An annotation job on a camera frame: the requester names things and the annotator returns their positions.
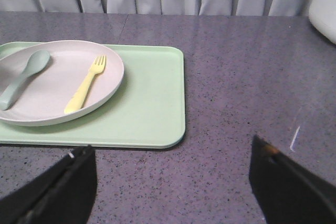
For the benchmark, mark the light green plastic tray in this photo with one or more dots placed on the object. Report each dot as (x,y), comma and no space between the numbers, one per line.
(146,111)

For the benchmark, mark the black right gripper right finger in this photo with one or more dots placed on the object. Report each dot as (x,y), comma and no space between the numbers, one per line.
(287,192)

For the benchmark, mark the beige round plate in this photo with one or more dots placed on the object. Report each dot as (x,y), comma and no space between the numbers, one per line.
(43,98)

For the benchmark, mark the sage green plastic spoon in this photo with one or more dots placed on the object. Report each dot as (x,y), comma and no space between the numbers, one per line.
(35,64)

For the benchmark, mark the yellow plastic fork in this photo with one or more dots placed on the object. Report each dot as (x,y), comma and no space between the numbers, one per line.
(79,97)

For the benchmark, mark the white rounded object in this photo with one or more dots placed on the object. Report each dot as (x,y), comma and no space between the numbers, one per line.
(322,16)

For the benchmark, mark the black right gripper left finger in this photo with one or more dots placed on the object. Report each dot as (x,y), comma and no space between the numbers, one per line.
(65,193)

